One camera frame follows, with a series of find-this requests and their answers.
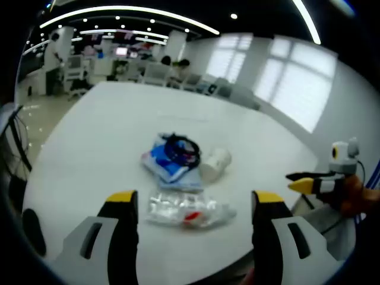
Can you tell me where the person's right hand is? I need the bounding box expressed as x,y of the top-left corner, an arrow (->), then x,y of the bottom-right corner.
340,173 -> 371,218

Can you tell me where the grey sofa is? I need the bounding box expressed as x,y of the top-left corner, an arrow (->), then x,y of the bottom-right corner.
207,77 -> 262,111

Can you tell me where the small window with blinds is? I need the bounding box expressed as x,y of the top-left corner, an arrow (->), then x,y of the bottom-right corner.
204,34 -> 254,84

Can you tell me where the small bright blue packet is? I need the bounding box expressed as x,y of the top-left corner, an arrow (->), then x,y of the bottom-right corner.
141,133 -> 192,183

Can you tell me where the white slatted chair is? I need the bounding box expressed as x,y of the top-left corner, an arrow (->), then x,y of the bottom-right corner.
141,63 -> 169,87

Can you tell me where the black round object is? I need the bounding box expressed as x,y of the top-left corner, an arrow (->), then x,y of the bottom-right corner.
22,207 -> 48,258

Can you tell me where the white panel on black frame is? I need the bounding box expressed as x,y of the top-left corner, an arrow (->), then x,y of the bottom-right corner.
0,104 -> 34,181

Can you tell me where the white slatted cart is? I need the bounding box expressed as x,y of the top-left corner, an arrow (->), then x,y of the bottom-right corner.
64,55 -> 90,90

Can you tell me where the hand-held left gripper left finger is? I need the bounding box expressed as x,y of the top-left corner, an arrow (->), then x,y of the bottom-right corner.
52,189 -> 140,285

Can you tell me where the white round table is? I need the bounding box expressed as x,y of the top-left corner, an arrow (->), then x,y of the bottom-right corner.
22,81 -> 320,285

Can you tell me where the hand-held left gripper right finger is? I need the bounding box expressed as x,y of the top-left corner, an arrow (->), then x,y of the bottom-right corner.
251,189 -> 347,285

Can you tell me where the white paper cup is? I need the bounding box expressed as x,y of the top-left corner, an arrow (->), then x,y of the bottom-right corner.
199,147 -> 232,183

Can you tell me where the person's left hand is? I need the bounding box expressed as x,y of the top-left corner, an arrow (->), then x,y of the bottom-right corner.
242,267 -> 257,285

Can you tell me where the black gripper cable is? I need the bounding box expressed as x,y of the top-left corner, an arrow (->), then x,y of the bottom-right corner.
322,159 -> 368,236

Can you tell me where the curved ceiling light strip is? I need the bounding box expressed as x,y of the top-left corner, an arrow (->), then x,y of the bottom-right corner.
39,5 -> 221,36

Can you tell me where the clear plastic water bottle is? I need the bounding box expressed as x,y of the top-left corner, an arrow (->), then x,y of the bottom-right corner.
145,189 -> 238,231

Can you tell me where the large window with blinds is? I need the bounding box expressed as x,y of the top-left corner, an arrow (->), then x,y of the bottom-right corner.
254,37 -> 338,134

